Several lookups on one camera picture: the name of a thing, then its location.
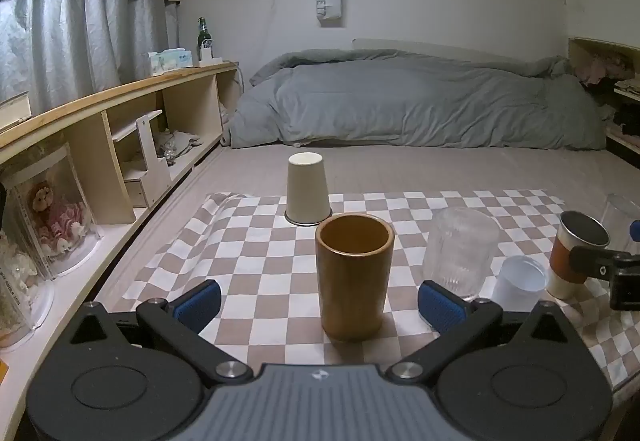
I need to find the green glass bottle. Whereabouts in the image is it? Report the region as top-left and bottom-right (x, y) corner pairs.
(197, 17), (212, 63)

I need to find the brown checkered cloth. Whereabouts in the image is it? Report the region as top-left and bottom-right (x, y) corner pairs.
(124, 190), (640, 394)

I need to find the white paper cup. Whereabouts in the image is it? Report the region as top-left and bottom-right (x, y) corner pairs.
(285, 152), (333, 226)

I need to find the wooden bedside shelf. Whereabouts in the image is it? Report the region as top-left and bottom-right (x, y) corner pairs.
(0, 61), (241, 441)

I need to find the brown wooden cup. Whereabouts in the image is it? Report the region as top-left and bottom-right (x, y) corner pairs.
(315, 214), (395, 343)

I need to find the orange-sleeved paper cup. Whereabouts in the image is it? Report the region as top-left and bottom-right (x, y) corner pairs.
(546, 210), (611, 300)

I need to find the small wooden rack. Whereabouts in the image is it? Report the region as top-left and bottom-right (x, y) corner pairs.
(112, 110), (173, 209)

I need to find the wooden side shelf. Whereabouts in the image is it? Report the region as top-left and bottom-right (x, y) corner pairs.
(569, 37), (640, 172)

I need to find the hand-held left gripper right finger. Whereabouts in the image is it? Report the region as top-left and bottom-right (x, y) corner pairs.
(385, 279), (576, 384)

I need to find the grey curtain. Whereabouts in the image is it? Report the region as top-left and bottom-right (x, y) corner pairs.
(0, 0), (181, 108)

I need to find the small white plastic cup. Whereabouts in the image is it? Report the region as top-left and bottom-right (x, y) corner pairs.
(490, 255), (550, 307)

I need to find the clear plastic cup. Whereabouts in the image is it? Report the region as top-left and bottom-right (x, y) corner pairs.
(599, 194), (640, 256)

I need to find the book with pale pages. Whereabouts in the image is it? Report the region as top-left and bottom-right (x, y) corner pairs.
(0, 92), (33, 131)

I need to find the doll in clear case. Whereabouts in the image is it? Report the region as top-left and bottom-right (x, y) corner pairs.
(10, 144), (101, 278)

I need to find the clear ribbed glass cup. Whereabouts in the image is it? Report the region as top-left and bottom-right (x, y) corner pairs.
(423, 207), (500, 302)

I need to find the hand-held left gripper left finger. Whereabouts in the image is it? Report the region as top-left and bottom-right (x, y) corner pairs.
(67, 279), (256, 384)

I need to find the grey duvet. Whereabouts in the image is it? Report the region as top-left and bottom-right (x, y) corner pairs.
(222, 48), (608, 151)

